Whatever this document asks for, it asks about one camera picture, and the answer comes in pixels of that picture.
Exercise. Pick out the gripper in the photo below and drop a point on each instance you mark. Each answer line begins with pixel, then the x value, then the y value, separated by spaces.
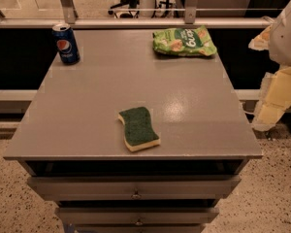
pixel 287 39

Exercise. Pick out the blue pepsi can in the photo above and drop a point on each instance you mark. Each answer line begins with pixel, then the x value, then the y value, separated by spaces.
pixel 66 43

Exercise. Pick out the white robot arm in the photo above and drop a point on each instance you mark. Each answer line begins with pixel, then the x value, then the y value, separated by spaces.
pixel 279 45

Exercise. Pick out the green snack bag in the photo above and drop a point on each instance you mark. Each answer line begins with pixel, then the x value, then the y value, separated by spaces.
pixel 184 42

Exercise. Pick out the green yellow sponge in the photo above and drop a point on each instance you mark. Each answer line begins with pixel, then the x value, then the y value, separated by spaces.
pixel 138 131

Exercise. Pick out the grey drawer cabinet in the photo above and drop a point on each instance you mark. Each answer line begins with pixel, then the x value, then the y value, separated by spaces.
pixel 71 128

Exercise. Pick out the black office chair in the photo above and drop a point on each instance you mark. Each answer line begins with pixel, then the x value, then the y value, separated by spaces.
pixel 132 4

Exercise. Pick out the upper grey drawer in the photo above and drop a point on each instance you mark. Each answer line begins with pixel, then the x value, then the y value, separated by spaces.
pixel 133 188

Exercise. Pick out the grey drawer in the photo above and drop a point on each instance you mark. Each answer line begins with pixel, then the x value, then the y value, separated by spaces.
pixel 133 188
pixel 137 216

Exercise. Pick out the lower grey drawer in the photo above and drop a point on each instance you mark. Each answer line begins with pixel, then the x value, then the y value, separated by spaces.
pixel 137 216

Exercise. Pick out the metal railing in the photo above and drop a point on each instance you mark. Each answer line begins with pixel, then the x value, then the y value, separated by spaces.
pixel 139 13

